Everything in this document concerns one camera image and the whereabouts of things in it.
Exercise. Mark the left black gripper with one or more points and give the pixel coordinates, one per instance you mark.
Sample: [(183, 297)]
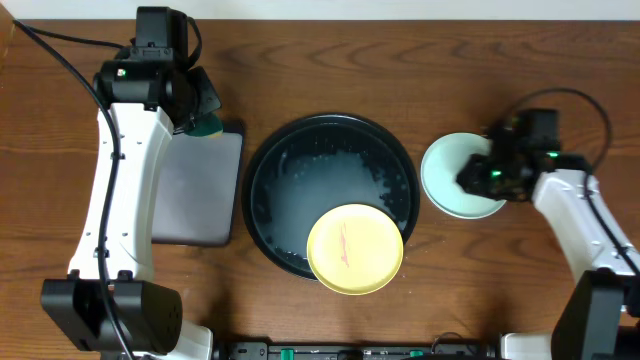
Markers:
[(210, 98)]

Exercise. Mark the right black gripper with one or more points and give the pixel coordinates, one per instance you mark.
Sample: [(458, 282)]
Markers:
[(476, 181)]

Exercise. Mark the green yellow sponge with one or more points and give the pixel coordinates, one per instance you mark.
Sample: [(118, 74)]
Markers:
[(207, 125)]

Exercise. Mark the light blue plate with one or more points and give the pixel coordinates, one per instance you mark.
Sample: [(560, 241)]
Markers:
[(441, 163)]

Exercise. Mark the yellow plate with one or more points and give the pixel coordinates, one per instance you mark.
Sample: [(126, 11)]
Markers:
[(355, 249)]

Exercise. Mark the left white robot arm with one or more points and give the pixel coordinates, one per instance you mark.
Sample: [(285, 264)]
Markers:
[(109, 302)]

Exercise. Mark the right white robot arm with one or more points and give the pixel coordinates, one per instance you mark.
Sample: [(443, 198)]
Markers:
[(604, 263)]

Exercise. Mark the black rectangular tray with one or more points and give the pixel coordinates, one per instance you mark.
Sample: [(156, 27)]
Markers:
[(197, 188)]

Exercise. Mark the black round tray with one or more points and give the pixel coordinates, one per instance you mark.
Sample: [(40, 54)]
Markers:
[(315, 164)]

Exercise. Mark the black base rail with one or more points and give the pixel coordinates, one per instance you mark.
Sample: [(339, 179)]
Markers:
[(445, 346)]

